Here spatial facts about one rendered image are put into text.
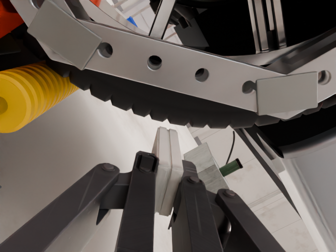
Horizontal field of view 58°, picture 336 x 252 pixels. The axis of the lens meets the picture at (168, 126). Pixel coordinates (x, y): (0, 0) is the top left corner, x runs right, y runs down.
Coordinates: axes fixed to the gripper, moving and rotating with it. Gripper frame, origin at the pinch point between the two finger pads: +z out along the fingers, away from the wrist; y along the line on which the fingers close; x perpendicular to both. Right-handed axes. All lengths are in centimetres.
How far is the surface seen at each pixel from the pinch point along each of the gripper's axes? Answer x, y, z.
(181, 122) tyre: -1.8, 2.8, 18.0
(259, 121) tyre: 0.7, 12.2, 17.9
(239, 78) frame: 5.9, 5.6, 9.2
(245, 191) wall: -352, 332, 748
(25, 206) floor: -57, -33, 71
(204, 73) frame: 5.2, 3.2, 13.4
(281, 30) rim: 11.8, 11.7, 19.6
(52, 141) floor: -50, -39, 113
